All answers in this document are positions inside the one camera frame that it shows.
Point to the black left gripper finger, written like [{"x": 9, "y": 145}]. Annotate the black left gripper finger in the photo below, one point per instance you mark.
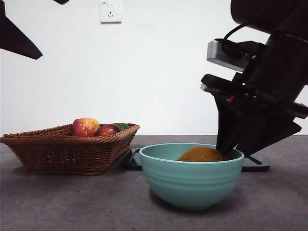
[
  {"x": 14, "y": 38},
  {"x": 62, "y": 1}
]

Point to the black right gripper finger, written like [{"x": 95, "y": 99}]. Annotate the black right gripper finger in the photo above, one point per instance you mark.
[
  {"x": 264, "y": 130},
  {"x": 227, "y": 125}
]

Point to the brown kiwi fruit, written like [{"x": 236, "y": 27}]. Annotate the brown kiwi fruit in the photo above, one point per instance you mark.
[{"x": 202, "y": 155}]

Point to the teal ribbed bowl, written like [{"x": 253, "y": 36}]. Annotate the teal ribbed bowl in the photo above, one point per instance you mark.
[{"x": 192, "y": 183}]

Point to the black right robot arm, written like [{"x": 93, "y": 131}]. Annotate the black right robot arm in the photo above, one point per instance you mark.
[{"x": 264, "y": 12}]

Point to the black rectangular tray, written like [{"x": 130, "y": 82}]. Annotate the black rectangular tray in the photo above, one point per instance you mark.
[{"x": 257, "y": 167}]

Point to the green avocado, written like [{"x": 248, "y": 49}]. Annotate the green avocado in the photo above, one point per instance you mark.
[{"x": 123, "y": 126}]

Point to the red yellow apple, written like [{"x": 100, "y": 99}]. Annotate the red yellow apple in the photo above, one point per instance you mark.
[{"x": 84, "y": 126}]

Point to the dark red plum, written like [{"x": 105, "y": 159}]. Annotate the dark red plum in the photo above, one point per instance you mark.
[{"x": 107, "y": 131}]

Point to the brown wicker basket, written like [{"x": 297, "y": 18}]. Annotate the brown wicker basket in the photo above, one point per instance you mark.
[{"x": 60, "y": 156}]

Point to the white wall socket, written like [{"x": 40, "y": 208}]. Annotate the white wall socket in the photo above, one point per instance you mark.
[{"x": 110, "y": 12}]

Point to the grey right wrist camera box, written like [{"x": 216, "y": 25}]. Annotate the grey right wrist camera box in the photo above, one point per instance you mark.
[{"x": 221, "y": 55}]

